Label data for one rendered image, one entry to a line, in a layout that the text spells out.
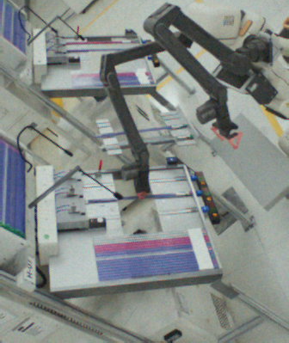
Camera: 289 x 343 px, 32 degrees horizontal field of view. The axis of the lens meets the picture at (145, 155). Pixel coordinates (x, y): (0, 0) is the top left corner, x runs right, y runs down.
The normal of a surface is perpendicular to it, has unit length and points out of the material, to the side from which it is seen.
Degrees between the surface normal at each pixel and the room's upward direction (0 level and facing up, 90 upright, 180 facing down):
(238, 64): 90
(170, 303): 0
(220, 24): 90
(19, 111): 90
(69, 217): 44
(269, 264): 0
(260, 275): 0
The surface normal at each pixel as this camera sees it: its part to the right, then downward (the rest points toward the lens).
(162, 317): -0.64, -0.50
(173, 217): 0.07, -0.77
